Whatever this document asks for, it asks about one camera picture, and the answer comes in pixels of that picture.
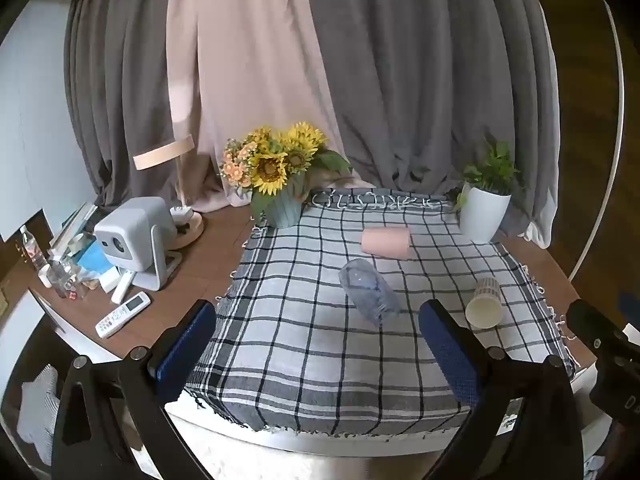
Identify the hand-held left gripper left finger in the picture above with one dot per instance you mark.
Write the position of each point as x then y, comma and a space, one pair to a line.
184, 352

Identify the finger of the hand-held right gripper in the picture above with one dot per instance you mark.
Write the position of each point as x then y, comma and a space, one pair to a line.
595, 327

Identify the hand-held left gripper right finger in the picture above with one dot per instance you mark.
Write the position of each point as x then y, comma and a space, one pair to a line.
451, 355

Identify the striped paper cup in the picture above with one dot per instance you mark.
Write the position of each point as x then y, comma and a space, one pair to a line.
485, 305

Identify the pink cup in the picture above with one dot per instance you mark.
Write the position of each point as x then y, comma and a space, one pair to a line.
386, 243

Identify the white remote control with buttons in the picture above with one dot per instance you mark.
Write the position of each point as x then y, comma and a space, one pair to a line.
122, 314

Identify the slim white remote control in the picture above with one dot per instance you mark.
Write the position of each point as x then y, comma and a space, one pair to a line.
122, 286

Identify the checked tablecloth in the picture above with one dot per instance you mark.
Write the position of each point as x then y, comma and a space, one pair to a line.
300, 340

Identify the white projector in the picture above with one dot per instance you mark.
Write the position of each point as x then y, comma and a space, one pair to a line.
130, 232

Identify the white plant pot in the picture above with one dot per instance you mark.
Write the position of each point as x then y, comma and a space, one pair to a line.
482, 215

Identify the small glass bottle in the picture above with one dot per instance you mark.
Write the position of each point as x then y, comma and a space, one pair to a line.
61, 277

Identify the white star pillow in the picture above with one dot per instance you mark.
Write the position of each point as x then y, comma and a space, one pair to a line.
39, 410

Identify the stack of books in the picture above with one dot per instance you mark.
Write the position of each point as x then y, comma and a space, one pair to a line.
75, 225

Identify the teal ribbed vase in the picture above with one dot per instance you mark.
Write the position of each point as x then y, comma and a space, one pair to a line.
286, 207

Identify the plastic water bottle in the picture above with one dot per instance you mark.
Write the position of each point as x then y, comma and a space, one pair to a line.
31, 250

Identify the green potted plant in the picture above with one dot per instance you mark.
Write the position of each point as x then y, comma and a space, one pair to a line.
492, 167

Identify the white desk lamp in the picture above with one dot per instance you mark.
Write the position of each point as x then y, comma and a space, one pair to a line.
162, 153

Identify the white hoop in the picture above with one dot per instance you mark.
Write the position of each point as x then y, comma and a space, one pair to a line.
619, 125

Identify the artificial sunflower bouquet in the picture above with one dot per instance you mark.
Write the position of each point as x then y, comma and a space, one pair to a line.
270, 165

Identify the grey curtain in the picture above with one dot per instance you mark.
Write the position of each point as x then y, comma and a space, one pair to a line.
120, 85
430, 85

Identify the pink curtain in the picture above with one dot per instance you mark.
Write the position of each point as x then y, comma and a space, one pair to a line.
250, 85

